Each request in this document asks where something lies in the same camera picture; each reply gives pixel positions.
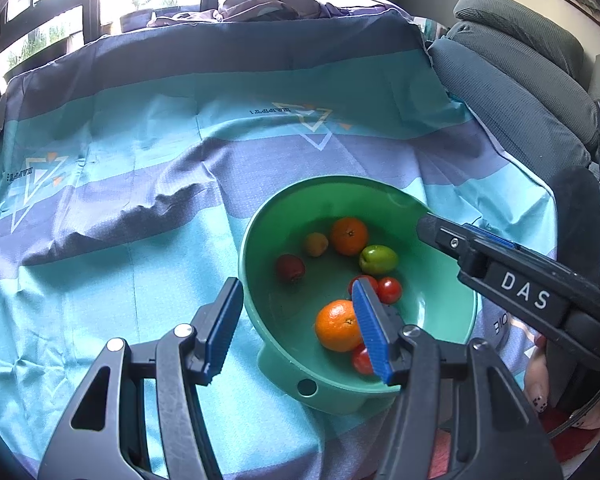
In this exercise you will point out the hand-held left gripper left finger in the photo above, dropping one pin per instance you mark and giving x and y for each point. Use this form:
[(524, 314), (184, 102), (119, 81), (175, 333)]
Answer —
[(225, 330)]

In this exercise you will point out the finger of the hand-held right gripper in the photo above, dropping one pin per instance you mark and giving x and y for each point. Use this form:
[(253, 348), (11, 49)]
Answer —
[(489, 236), (442, 235)]

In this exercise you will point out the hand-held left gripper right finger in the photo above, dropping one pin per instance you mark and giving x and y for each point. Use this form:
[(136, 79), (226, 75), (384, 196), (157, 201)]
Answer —
[(367, 330)]

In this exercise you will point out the large orange mandarin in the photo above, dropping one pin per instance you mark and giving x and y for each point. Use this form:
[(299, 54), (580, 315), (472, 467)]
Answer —
[(338, 325)]

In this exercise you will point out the red cherry tomato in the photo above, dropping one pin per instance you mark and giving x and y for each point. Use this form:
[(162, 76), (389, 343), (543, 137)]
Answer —
[(360, 360), (389, 290), (370, 282)]

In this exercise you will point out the green plastic bowl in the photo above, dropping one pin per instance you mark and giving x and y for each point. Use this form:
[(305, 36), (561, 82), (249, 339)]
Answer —
[(280, 305)]

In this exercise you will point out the green oval fruit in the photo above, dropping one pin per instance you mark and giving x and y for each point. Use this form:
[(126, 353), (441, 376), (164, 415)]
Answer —
[(378, 259)]

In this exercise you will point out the large red tomato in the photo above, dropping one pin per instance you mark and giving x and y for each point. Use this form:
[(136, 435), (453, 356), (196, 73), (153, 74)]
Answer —
[(291, 267)]

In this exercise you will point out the small orange mandarin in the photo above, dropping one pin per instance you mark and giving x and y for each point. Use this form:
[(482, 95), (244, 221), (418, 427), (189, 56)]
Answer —
[(349, 236)]

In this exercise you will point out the large brown longan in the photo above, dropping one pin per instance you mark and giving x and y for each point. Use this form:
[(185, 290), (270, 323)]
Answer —
[(315, 244)]

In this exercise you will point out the person's right hand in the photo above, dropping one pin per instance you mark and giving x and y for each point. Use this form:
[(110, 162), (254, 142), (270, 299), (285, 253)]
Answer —
[(538, 380)]

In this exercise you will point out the teal and purple printed blanket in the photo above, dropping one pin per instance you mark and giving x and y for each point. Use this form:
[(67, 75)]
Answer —
[(105, 285)]

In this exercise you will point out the grey upholstered chair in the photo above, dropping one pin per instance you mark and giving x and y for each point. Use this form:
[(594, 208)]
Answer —
[(509, 90)]

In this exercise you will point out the red garment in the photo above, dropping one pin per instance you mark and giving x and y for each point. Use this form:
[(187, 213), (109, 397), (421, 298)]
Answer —
[(567, 435)]

